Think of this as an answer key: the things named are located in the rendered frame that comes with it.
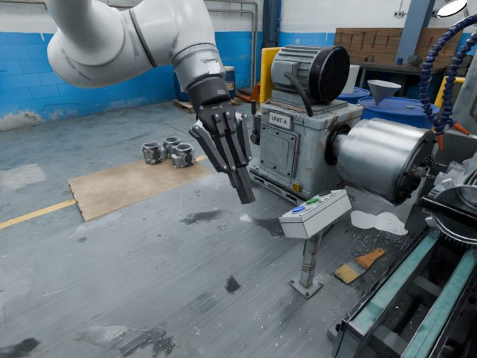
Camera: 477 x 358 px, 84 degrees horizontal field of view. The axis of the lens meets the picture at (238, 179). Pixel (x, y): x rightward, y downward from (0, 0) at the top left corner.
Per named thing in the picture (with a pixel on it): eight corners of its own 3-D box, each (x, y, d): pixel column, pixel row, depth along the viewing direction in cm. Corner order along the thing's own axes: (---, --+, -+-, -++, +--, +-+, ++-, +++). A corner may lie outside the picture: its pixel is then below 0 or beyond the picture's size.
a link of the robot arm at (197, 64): (226, 42, 49) (237, 73, 49) (204, 67, 56) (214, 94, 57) (182, 44, 44) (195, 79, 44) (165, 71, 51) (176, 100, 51)
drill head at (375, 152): (336, 160, 116) (348, 102, 103) (429, 195, 91) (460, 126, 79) (299, 178, 102) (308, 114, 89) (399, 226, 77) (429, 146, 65)
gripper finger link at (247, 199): (240, 167, 50) (237, 168, 49) (253, 202, 50) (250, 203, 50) (232, 170, 52) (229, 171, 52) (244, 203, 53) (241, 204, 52)
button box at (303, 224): (328, 209, 69) (321, 190, 69) (353, 207, 64) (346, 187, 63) (284, 238, 60) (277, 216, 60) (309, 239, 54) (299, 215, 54)
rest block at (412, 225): (409, 221, 97) (421, 194, 91) (431, 231, 92) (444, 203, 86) (402, 229, 94) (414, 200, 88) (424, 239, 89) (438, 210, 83)
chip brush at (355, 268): (374, 246, 86) (375, 244, 86) (389, 256, 82) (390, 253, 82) (331, 273, 76) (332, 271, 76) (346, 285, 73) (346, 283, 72)
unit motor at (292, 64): (280, 136, 133) (287, 42, 112) (338, 157, 111) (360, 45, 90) (240, 148, 119) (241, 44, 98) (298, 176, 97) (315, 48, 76)
